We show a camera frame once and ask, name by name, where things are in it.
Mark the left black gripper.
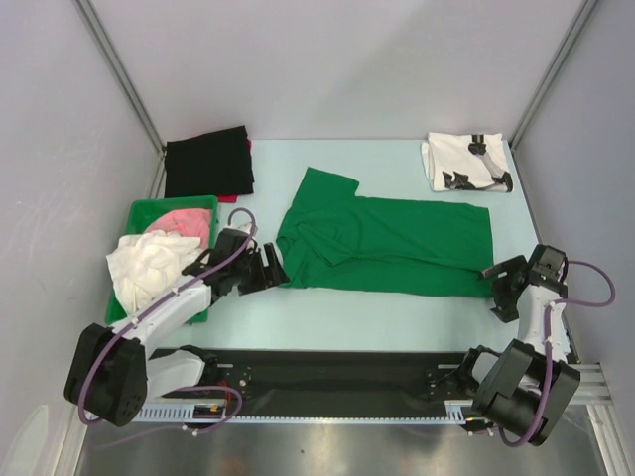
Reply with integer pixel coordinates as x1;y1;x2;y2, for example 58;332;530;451
230;243;289;296

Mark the green t shirt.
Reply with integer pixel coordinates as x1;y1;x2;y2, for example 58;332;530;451
277;168;494;298

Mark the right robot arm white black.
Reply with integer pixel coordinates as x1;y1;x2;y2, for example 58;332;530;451
456;244;580;447

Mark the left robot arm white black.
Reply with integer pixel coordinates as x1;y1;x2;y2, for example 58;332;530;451
63;228;290;426

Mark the pink crumpled t shirt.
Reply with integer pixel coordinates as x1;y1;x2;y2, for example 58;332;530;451
145;208;213;248

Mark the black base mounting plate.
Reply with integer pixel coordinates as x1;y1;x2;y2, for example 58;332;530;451
201;350;469;409

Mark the folded black t shirt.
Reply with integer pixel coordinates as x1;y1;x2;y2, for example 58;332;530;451
165;126;255;198

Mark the white crumpled t shirt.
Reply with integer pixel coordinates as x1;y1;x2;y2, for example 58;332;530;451
106;230;203;315

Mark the folded white printed t shirt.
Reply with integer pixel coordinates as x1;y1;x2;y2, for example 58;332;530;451
421;133;514;193

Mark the green plastic bin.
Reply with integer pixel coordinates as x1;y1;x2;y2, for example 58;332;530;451
104;195;218;324

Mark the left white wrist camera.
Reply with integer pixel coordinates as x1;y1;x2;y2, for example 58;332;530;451
219;221;258;238

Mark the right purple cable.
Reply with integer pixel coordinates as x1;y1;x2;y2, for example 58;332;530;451
468;258;619;447

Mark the light blue cable duct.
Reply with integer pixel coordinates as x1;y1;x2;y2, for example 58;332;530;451
133;399;486;425

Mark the right aluminium frame post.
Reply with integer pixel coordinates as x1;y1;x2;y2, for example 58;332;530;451
509;0;601;152

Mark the aluminium frame post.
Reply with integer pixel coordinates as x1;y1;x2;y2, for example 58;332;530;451
509;0;601;152
72;0;164;154

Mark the left aluminium frame post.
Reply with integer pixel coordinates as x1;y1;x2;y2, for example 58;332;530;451
72;0;164;154

